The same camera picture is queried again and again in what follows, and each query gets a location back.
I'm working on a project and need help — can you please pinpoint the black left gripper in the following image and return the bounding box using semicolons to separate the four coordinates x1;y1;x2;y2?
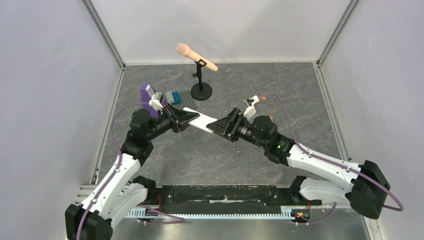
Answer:
145;102;200;141

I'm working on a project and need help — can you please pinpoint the white remote control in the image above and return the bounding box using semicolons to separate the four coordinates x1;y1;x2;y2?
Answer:
183;107;217;134

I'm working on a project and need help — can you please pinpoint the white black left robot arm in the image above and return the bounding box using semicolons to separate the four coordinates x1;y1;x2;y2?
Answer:
65;103;200;240

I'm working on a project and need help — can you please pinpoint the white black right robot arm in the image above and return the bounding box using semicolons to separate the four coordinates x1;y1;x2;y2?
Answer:
206;108;390;220

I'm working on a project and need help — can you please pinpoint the grey lego baseplate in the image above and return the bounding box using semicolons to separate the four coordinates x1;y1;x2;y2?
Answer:
174;90;198;110

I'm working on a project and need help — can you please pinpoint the blue lego brick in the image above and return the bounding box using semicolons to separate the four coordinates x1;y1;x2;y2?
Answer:
169;91;181;105

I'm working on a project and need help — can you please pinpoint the grey lego brick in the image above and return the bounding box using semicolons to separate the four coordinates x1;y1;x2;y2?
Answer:
164;91;175;104

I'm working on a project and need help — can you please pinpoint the black microphone stand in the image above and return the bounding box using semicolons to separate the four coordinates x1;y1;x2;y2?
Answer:
190;59;213;101

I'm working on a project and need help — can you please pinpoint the purple holder stand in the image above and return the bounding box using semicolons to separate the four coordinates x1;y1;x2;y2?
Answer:
140;82;161;118

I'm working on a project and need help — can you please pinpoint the pink microphone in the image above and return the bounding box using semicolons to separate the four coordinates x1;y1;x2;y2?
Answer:
175;43;219;72

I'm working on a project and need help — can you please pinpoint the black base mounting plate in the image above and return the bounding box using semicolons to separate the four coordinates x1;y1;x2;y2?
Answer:
143;185;322;214

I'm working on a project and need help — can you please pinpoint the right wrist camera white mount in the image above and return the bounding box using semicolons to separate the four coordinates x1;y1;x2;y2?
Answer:
243;95;260;120

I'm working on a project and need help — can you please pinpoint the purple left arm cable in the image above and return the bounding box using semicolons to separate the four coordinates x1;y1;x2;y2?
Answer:
76;101;186;240

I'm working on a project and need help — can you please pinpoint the white cable duct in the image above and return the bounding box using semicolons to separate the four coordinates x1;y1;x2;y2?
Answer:
125;207;296;221

